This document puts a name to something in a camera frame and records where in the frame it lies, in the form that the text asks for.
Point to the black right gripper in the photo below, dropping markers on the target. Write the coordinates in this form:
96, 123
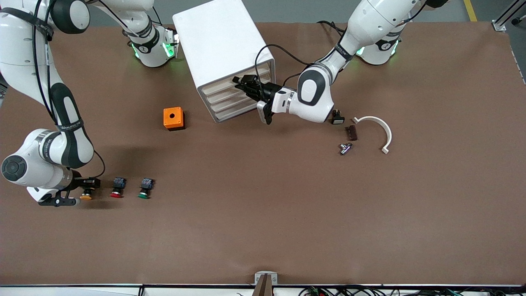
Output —
81, 183

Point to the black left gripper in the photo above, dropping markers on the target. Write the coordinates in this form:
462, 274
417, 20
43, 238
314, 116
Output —
268, 91

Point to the yellow push button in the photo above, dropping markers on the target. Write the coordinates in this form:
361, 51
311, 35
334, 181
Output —
86, 197

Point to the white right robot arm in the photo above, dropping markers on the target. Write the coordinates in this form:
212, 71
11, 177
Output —
61, 144

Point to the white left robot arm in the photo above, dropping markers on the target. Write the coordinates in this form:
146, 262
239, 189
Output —
316, 102

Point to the red push button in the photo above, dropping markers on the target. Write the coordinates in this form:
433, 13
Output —
118, 187

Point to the green push button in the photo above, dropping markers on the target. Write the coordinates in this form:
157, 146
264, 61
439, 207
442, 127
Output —
145, 188

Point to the orange button box with hole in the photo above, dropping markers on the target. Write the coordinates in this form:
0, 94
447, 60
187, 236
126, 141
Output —
172, 117

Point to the white table edge trim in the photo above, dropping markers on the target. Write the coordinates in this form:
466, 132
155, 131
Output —
82, 292

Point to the brown terminal block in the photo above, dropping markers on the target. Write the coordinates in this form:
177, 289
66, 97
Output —
352, 133

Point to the brown table mat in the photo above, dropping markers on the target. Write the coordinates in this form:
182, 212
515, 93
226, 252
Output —
263, 213

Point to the small black white-faced switch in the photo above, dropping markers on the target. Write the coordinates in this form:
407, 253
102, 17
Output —
339, 119

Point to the silver metal key switch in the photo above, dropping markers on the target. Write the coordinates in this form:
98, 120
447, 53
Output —
345, 149

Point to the white curved plastic bracket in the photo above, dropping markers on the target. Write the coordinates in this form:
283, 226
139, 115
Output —
372, 118

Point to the grey camera stand bracket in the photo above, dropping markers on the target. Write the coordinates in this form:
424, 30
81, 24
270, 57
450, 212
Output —
258, 278

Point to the aluminium frame profile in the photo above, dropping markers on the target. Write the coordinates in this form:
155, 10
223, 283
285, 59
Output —
499, 26

